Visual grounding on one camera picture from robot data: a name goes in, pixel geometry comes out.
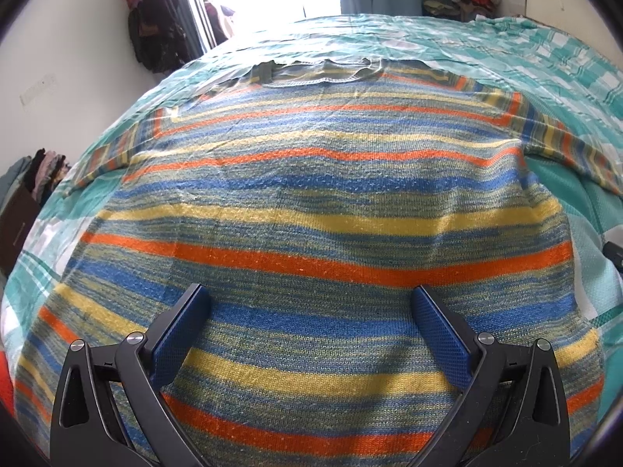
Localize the olive green cloth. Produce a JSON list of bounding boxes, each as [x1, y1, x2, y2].
[[422, 0, 461, 19]]

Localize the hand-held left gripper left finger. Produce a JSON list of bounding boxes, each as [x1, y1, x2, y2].
[[50, 283, 212, 467]]

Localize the pile of folded clothes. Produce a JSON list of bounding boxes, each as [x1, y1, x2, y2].
[[29, 148, 74, 205]]

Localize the white headboard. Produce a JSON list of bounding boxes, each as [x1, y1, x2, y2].
[[528, 0, 604, 30]]

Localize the hanging dark clothes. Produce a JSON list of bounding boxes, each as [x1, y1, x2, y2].
[[123, 0, 188, 75]]

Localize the sliding glass door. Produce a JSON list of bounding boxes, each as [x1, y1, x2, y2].
[[180, 0, 341, 54]]

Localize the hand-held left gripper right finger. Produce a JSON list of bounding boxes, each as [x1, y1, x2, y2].
[[410, 284, 570, 467]]

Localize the brown wooden cabinet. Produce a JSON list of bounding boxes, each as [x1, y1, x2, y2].
[[0, 182, 42, 278]]

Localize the teal plaid bed blanket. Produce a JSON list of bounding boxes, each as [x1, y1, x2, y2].
[[0, 12, 623, 400]]

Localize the striped knit sweater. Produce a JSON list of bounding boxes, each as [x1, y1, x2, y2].
[[14, 57, 623, 467]]

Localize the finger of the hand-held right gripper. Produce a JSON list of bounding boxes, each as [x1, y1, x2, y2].
[[602, 241, 623, 273]]

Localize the grey-green draped cloth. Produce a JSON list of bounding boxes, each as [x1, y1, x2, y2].
[[0, 156, 32, 205]]

